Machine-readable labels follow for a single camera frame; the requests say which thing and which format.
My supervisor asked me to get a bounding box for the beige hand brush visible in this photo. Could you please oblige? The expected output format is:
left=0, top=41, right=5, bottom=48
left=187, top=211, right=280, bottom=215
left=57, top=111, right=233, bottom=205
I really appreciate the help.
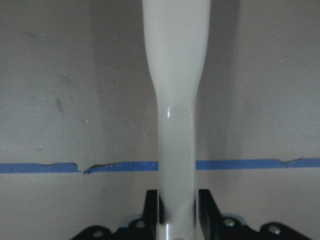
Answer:
left=142, top=0, right=211, bottom=240

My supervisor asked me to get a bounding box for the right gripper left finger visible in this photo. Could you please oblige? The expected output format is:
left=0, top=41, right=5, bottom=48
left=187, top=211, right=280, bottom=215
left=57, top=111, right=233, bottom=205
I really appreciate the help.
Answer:
left=142, top=189, right=165, bottom=240

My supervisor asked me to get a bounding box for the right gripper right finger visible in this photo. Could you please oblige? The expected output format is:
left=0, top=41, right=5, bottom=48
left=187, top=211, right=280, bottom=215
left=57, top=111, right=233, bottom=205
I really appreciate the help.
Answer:
left=198, top=189, right=224, bottom=240

